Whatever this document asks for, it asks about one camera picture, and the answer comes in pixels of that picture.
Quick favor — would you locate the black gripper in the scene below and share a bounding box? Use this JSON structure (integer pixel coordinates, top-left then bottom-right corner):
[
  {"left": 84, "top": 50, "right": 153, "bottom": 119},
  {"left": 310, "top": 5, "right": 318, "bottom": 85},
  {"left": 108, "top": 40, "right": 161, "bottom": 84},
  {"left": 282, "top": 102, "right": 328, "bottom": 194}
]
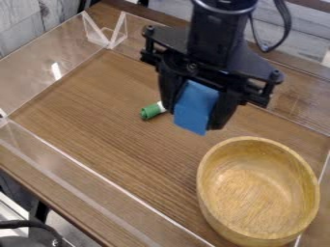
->
[{"left": 141, "top": 25, "right": 284, "bottom": 130}]

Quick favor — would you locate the black table leg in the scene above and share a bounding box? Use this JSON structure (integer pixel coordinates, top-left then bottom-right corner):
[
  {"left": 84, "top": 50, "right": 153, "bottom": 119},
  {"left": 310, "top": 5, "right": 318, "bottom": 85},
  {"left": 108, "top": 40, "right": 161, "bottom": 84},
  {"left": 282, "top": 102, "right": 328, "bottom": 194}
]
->
[{"left": 35, "top": 201, "right": 51, "bottom": 223}]

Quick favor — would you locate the clear acrylic corner bracket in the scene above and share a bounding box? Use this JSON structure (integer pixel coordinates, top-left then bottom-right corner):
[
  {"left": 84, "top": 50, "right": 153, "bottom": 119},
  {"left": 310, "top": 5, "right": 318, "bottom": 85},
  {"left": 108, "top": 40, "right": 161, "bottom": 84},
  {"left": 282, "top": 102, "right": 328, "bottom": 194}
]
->
[{"left": 82, "top": 12, "right": 129, "bottom": 50}]

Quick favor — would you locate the black cable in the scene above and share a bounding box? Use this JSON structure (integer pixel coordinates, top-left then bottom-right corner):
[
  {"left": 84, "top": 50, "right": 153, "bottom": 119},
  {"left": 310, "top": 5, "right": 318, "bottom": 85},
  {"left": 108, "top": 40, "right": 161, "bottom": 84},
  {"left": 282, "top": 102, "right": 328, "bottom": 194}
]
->
[{"left": 0, "top": 219, "right": 63, "bottom": 247}]

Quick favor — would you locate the brown wooden bowl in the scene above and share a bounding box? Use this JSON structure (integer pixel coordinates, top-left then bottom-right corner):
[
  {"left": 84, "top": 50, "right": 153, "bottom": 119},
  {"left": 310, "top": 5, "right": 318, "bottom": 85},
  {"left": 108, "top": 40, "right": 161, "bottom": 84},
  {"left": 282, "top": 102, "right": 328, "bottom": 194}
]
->
[{"left": 197, "top": 136, "right": 320, "bottom": 247}]

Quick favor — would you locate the green Expo marker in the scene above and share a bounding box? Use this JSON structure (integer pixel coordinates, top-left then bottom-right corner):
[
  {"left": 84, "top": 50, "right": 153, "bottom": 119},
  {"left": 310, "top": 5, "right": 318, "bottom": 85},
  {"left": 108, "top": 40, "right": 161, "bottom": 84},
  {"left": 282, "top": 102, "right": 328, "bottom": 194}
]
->
[{"left": 141, "top": 101, "right": 166, "bottom": 121}]

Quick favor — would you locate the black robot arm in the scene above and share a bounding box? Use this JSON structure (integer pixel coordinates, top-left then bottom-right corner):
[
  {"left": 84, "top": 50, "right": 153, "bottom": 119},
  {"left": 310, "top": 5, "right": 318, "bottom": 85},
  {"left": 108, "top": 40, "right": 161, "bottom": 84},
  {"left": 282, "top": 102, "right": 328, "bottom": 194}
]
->
[{"left": 141, "top": 0, "right": 284, "bottom": 135}]

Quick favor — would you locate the blue rectangular block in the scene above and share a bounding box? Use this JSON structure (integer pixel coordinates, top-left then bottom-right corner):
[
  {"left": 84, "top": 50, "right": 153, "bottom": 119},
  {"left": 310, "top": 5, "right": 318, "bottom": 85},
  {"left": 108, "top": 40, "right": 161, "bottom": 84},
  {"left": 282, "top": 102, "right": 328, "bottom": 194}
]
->
[{"left": 174, "top": 80, "right": 219, "bottom": 135}]

